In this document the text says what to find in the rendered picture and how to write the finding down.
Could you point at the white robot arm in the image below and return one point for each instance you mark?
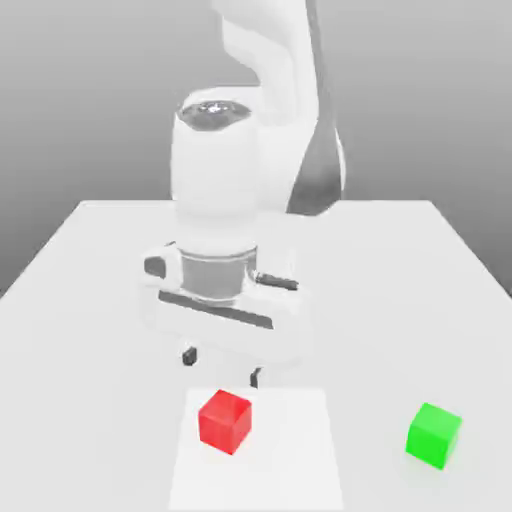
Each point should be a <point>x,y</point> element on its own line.
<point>216,172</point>

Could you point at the small red cube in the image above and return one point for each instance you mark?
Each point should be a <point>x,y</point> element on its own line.
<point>224,424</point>

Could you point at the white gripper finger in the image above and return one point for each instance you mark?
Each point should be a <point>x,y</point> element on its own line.
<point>255,378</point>
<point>188,356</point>

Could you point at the small green cube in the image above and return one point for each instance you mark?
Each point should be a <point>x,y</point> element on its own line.
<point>434,436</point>

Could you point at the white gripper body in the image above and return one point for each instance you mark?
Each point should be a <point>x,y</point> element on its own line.
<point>224,324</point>

